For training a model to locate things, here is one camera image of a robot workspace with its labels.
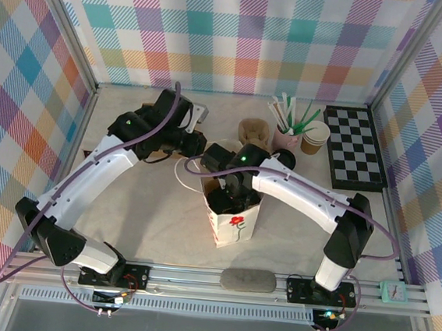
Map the wide aluminium base rail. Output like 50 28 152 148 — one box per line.
2 247 432 323

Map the grey oval stone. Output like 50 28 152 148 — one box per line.
218 266 278 296

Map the small electronics board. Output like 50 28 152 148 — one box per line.
314 307 347 324
92 288 132 307

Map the aluminium side rail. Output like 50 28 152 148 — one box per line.
40 83 101 238

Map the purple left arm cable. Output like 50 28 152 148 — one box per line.
0 66 182 321

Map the black grey chessboard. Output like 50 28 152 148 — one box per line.
315 104 395 195

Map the green plastic stirrer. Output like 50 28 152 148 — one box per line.
296 100 313 129
298 107 324 133
286 120 306 138

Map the teal alarm clock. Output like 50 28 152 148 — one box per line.
378 280 408 305

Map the white slotted cable duct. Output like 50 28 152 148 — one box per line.
19 285 316 329

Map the pink metal bucket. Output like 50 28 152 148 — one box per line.
272 123 302 150

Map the aluminium frame post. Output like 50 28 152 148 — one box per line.
19 0 108 94
369 0 442 117

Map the white flower print paper bag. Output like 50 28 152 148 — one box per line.
166 132 268 253

